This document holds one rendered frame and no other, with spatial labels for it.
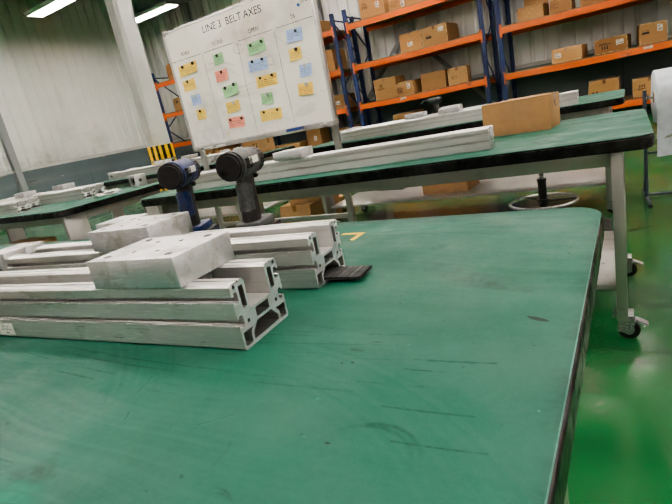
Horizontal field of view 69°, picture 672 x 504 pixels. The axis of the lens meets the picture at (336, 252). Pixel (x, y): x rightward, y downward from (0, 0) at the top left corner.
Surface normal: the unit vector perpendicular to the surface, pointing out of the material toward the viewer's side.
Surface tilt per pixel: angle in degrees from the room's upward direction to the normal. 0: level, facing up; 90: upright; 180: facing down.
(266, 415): 0
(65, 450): 0
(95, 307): 90
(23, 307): 90
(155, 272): 90
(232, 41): 90
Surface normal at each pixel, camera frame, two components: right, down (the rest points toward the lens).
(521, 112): -0.57, 0.29
